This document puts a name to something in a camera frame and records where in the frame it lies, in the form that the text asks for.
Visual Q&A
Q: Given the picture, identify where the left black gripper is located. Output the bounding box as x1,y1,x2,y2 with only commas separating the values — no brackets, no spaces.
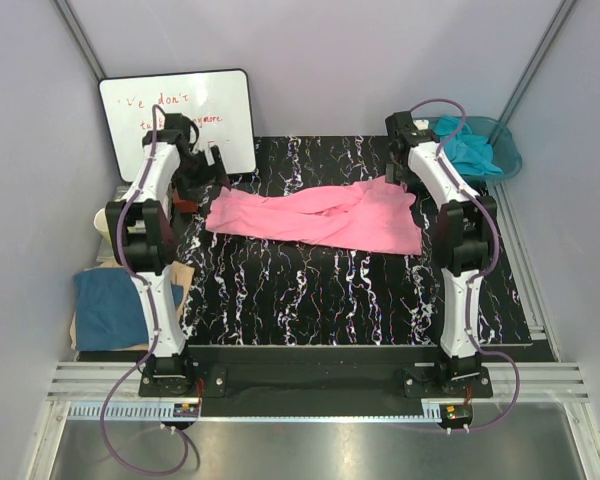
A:
174,146,230,203

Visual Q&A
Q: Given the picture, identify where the pink t shirt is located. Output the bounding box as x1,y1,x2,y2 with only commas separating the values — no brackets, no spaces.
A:
205,177,422,256

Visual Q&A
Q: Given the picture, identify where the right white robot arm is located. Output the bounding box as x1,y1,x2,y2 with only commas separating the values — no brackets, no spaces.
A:
385,111,500,400

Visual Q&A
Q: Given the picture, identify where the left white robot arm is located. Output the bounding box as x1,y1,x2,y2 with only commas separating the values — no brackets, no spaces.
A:
105,105,230,397

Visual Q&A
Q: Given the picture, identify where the dark red small box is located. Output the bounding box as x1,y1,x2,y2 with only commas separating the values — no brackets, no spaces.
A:
173,188,199,214

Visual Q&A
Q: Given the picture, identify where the turquoise t shirt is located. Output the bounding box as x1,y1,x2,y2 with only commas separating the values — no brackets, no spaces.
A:
433,115,503,177

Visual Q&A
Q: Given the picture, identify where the yellow green mug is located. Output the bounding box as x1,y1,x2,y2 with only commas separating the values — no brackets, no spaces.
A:
93,208,111,243

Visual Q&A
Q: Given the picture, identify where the teal plastic basin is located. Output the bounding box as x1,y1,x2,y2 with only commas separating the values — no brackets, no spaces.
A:
409,115,524,190

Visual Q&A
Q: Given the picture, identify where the black marbled table mat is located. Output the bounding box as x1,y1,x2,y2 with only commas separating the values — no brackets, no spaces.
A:
177,134,534,347

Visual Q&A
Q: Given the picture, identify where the folded blue t shirt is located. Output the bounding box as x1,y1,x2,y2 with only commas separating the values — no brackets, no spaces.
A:
73,268,148,351

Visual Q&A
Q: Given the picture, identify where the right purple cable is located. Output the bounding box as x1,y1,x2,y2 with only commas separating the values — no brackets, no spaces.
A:
394,98,521,434

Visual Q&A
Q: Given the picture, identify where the purple cable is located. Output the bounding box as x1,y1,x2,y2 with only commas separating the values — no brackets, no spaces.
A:
394,98,521,434
102,103,204,476

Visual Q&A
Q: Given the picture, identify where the white whiteboard black frame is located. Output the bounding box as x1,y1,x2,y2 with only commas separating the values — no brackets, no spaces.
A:
99,69,256,183

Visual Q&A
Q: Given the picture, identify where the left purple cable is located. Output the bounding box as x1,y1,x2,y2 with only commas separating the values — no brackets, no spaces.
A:
102,103,204,476

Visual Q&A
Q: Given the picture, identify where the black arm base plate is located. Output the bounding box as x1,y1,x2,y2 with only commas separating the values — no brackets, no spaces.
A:
138,344,494,419

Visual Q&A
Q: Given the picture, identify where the aluminium extrusion rail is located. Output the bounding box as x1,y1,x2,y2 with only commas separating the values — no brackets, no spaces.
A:
49,362,589,403

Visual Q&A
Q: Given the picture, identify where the white slotted cable duct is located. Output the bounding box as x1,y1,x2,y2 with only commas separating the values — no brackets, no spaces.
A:
68,401,441,423

